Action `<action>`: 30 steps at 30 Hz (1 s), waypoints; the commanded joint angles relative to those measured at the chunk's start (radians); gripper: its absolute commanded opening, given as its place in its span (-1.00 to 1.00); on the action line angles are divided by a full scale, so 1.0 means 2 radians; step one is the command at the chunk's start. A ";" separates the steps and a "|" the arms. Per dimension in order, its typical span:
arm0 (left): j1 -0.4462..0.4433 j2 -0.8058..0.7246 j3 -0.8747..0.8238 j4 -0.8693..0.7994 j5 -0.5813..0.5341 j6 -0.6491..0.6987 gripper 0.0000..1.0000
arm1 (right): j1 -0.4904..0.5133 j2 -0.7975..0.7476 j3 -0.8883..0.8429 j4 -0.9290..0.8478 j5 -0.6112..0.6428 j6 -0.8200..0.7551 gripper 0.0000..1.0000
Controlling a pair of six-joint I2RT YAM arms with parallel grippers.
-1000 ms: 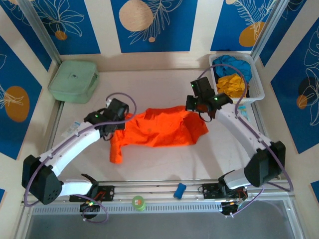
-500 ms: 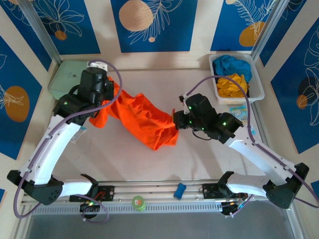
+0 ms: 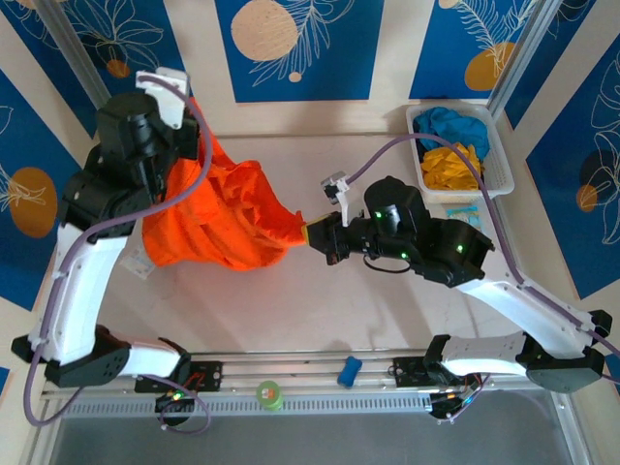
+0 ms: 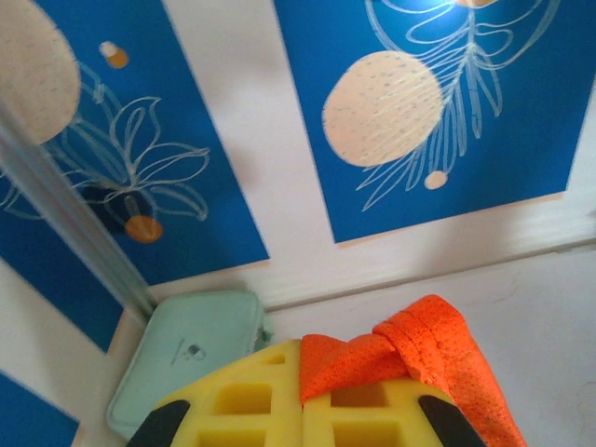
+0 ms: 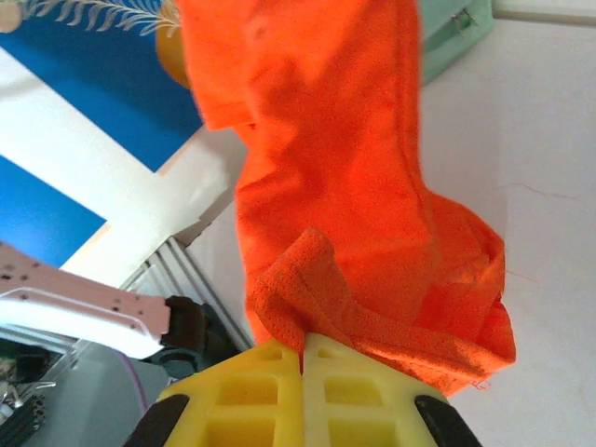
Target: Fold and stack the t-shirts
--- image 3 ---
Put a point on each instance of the orange t-shirt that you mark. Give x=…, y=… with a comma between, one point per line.
x=218, y=218

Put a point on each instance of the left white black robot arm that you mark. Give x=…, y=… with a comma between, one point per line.
x=82, y=300

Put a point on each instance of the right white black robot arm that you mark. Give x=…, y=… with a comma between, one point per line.
x=508, y=300

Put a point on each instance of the small blue white packet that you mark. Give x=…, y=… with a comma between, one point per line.
x=465, y=218

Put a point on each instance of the yellow t-shirt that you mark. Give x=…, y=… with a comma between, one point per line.
x=448, y=169

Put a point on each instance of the white plastic basket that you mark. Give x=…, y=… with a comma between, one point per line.
x=499, y=164

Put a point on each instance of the white paper label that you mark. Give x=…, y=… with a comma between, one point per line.
x=138, y=264

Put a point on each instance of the blue t-shirt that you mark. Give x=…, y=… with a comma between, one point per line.
x=455, y=126

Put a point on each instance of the blue foam roll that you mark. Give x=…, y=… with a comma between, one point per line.
x=350, y=372

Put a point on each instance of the green tape roll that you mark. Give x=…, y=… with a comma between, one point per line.
x=270, y=394

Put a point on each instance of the aluminium frame post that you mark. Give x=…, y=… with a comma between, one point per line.
x=525, y=53
x=72, y=53

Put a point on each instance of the aluminium rail frame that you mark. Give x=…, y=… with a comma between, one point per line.
x=290, y=361

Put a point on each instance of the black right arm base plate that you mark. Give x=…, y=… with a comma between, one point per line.
x=407, y=373

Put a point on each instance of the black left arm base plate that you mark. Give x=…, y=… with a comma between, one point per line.
x=208, y=375

